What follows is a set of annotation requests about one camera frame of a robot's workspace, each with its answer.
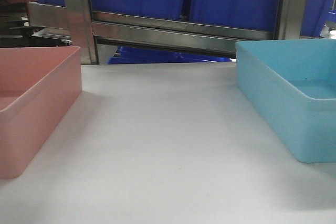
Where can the light blue plastic box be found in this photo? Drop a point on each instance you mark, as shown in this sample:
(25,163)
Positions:
(291,83)

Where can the pink plastic box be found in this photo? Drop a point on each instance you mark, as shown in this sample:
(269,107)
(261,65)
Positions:
(38,86)

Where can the blue crate lower shelf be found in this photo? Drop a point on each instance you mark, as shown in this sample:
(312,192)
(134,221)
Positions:
(131,55)

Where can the stainless steel shelf rack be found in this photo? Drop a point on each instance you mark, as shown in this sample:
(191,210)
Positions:
(77,22)

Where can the black office chair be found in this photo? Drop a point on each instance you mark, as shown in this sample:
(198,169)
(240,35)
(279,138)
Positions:
(23,36)

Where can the blue crate far right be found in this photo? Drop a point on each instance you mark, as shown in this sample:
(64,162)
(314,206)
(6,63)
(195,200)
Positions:
(315,16)

